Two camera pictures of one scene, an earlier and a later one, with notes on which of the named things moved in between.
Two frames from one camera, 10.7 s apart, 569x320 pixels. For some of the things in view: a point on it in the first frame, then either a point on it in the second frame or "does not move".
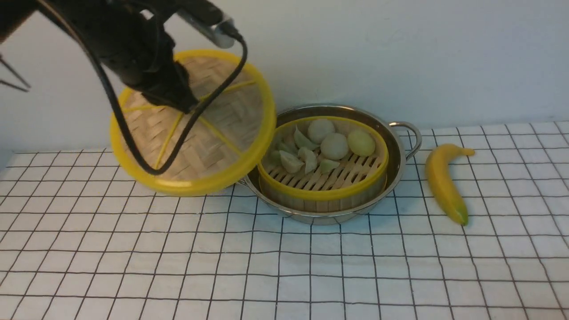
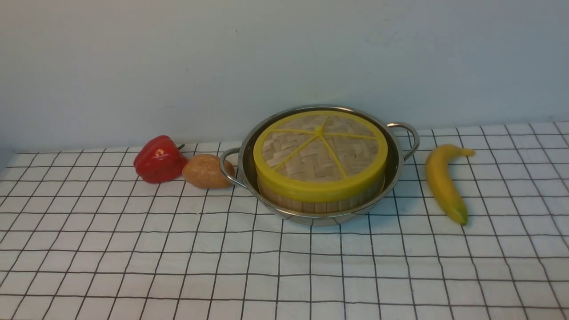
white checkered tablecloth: (76, 243) does not move
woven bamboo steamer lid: (230, 140) to (320, 156)
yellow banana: (441, 184) does not move
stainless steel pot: (403, 139) does not move
